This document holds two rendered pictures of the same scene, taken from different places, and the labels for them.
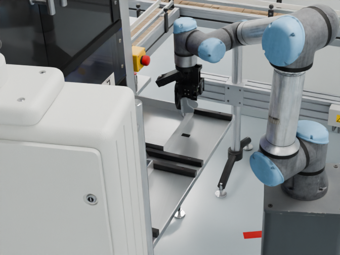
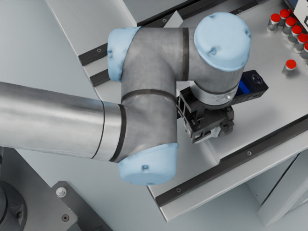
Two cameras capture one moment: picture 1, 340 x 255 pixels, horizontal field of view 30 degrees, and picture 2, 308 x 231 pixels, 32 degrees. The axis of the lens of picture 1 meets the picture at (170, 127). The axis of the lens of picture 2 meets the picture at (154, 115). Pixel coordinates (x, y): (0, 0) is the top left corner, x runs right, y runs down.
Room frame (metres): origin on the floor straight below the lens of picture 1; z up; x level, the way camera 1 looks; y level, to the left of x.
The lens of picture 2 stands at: (2.01, -0.42, 1.87)
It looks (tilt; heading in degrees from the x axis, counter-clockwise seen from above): 66 degrees down; 127
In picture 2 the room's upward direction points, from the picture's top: straight up
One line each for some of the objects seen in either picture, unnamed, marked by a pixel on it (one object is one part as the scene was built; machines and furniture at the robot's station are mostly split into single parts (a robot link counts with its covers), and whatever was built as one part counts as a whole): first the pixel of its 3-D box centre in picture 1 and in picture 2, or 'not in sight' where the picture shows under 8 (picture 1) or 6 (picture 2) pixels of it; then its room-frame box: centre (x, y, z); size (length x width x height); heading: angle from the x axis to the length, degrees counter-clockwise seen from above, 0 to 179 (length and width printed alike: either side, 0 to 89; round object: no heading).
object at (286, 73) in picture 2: not in sight; (288, 69); (1.91, 0.16, 0.90); 0.02 x 0.02 x 0.04
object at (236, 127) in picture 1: (236, 97); not in sight; (2.70, -0.34, 0.46); 0.09 x 0.09 x 0.77; 65
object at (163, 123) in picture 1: (134, 120); (258, 71); (1.86, 0.12, 0.90); 0.34 x 0.26 x 0.04; 65
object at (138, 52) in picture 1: (133, 58); not in sight; (2.14, 0.12, 1.00); 0.08 x 0.07 x 0.07; 65
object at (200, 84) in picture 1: (188, 80); (206, 103); (1.85, -0.07, 1.06); 0.09 x 0.08 x 0.12; 65
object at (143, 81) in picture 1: (128, 83); not in sight; (2.17, 0.15, 0.87); 0.14 x 0.13 x 0.02; 65
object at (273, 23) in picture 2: not in sight; (273, 23); (1.83, 0.24, 0.90); 0.02 x 0.02 x 0.05
